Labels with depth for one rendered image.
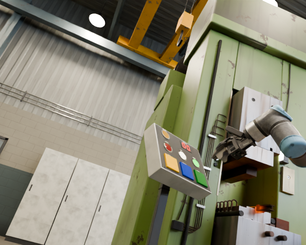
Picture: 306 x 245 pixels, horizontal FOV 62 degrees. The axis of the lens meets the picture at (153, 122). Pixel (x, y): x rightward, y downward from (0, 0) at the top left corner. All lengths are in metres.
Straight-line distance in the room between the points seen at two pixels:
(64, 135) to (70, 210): 2.10
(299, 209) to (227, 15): 1.52
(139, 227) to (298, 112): 1.48
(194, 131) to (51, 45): 7.39
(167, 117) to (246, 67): 0.73
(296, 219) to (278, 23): 1.59
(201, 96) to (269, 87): 0.61
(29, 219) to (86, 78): 4.20
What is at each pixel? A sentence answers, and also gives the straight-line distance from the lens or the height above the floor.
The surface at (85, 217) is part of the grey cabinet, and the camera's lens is 6.51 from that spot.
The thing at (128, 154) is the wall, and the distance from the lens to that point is 7.56.
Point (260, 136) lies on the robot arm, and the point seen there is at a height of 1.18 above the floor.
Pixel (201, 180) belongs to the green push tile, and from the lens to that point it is 1.25.
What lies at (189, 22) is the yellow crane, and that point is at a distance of 4.73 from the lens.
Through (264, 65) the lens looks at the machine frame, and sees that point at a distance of 2.27.
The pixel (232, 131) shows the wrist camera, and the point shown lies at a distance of 1.23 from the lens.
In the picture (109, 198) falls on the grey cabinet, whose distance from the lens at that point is 6.60.
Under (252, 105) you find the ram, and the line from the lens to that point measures 1.79.
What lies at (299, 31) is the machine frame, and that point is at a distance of 2.69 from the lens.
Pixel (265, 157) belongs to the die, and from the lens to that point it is 1.70.
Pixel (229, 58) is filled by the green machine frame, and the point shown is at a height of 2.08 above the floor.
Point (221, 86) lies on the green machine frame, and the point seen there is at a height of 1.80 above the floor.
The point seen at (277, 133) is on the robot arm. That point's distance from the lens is 1.09.
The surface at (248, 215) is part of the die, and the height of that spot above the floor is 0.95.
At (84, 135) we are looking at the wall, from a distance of 7.47.
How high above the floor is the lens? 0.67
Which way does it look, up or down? 25 degrees up
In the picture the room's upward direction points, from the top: 16 degrees clockwise
